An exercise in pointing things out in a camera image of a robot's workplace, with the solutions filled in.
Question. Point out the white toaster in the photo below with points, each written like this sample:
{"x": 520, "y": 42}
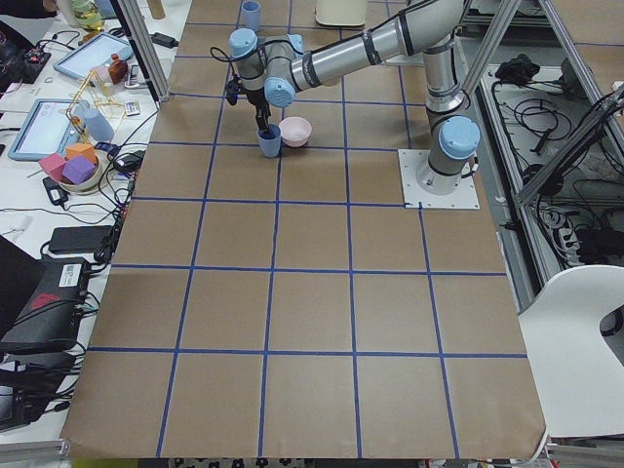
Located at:
{"x": 341, "y": 12}

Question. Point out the black computer box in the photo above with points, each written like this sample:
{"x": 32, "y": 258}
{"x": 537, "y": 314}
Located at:
{"x": 40, "y": 302}

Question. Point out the aluminium frame post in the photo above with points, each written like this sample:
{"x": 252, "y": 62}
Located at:
{"x": 131, "y": 19}

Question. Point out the blue teach pendant tablet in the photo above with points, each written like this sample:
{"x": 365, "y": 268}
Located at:
{"x": 46, "y": 130}

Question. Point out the light blue bottle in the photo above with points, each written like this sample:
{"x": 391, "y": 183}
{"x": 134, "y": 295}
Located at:
{"x": 97, "y": 125}

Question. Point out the pink plastic bowl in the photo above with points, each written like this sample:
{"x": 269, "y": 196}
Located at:
{"x": 295, "y": 131}

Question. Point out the white chair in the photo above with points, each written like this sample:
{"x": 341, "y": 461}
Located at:
{"x": 579, "y": 379}

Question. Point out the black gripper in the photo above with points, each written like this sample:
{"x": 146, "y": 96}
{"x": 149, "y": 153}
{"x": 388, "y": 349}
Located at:
{"x": 255, "y": 98}

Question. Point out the black power adapter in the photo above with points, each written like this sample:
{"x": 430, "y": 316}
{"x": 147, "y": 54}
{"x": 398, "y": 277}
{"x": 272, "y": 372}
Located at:
{"x": 164, "y": 40}

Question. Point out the bowl of coloured blocks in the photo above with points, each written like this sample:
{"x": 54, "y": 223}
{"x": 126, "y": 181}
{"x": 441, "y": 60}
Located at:
{"x": 78, "y": 171}

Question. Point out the gold wire rack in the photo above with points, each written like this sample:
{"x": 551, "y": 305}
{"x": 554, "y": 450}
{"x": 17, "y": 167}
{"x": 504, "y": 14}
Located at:
{"x": 93, "y": 92}

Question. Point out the blue plastic cup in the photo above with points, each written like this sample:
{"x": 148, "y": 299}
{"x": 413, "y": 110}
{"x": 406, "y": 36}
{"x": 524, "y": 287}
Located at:
{"x": 270, "y": 141}
{"x": 251, "y": 14}

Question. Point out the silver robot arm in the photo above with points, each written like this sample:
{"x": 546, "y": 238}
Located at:
{"x": 270, "y": 71}

